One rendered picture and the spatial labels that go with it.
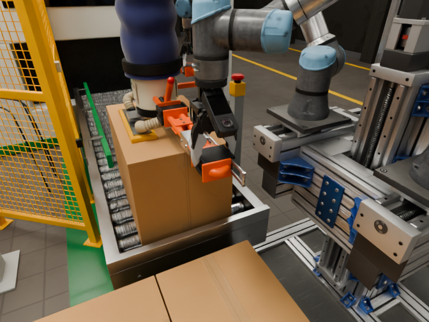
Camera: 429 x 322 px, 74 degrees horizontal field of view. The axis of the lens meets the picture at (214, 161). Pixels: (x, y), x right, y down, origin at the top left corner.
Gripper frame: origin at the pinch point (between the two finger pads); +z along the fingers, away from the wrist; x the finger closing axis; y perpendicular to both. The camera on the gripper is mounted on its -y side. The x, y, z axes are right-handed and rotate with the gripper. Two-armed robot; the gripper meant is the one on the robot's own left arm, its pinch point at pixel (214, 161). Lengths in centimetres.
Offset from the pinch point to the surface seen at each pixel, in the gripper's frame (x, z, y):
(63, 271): 62, 109, 82
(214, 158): 0.8, -2.2, -2.0
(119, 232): 26, 55, 43
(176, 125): 3.1, -1.1, 21.7
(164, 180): 7.0, 23.0, 29.1
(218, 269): -5, 54, 8
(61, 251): 64, 109, 99
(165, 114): 4.1, -1.4, 30.9
